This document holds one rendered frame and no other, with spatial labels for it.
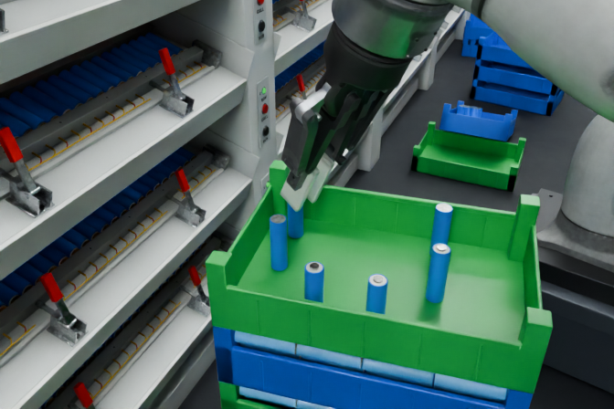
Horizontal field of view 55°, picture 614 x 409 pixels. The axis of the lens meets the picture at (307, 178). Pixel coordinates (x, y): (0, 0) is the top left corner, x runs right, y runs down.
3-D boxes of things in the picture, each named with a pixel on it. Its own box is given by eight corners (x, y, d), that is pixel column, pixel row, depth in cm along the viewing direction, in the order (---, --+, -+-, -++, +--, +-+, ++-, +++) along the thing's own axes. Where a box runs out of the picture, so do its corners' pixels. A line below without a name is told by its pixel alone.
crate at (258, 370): (513, 306, 71) (524, 254, 67) (516, 453, 55) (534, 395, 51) (277, 263, 78) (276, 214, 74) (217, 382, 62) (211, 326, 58)
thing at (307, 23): (375, 3, 153) (396, -49, 145) (267, 82, 105) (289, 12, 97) (307, -30, 156) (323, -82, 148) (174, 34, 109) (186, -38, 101)
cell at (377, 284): (385, 325, 57) (389, 273, 54) (381, 339, 56) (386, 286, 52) (366, 321, 58) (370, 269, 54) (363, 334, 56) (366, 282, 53)
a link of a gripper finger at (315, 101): (364, 76, 52) (323, 88, 48) (340, 119, 55) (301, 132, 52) (346, 59, 52) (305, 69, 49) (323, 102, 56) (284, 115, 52)
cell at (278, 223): (283, 225, 60) (284, 274, 64) (289, 214, 62) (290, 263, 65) (267, 222, 61) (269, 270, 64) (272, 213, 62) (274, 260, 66)
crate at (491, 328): (524, 254, 67) (539, 195, 63) (534, 395, 51) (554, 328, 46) (276, 214, 74) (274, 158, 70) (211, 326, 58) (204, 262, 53)
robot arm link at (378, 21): (481, -6, 47) (446, 53, 51) (402, -69, 50) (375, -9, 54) (410, 17, 41) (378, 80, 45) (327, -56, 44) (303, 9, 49)
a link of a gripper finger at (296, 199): (321, 171, 61) (315, 173, 60) (300, 210, 66) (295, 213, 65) (302, 151, 62) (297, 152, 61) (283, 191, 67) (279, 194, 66)
